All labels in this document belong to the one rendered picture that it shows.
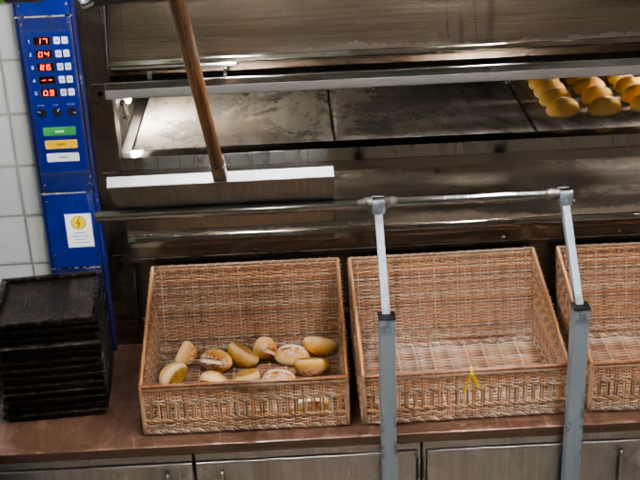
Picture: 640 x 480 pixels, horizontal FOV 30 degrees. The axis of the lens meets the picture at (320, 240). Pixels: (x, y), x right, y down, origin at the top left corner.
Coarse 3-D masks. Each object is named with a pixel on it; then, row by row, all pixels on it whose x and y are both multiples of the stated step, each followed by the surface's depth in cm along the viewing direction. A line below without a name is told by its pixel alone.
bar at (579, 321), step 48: (480, 192) 305; (528, 192) 305; (384, 240) 302; (384, 288) 297; (576, 288) 297; (384, 336) 294; (576, 336) 296; (384, 384) 300; (576, 384) 302; (384, 432) 306; (576, 432) 308
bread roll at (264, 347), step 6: (258, 342) 342; (264, 342) 342; (270, 342) 344; (252, 348) 343; (258, 348) 342; (264, 348) 342; (270, 348) 343; (276, 348) 347; (258, 354) 343; (264, 354) 342; (270, 354) 343
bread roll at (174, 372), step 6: (168, 366) 335; (174, 366) 334; (180, 366) 335; (186, 366) 337; (162, 372) 333; (168, 372) 332; (174, 372) 333; (180, 372) 335; (186, 372) 338; (162, 378) 332; (168, 378) 332; (174, 378) 333; (180, 378) 336
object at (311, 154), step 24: (288, 144) 341; (312, 144) 340; (336, 144) 340; (360, 144) 339; (384, 144) 338; (408, 144) 337; (432, 144) 338; (456, 144) 338; (480, 144) 338; (504, 144) 338; (528, 144) 339; (552, 144) 339; (576, 144) 339; (600, 144) 339; (624, 144) 340; (144, 168) 337; (168, 168) 338
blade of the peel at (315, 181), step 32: (128, 192) 292; (160, 192) 294; (192, 192) 295; (224, 192) 296; (256, 192) 297; (288, 192) 299; (320, 192) 300; (128, 224) 317; (160, 224) 318; (192, 224) 320; (224, 224) 321; (256, 224) 323
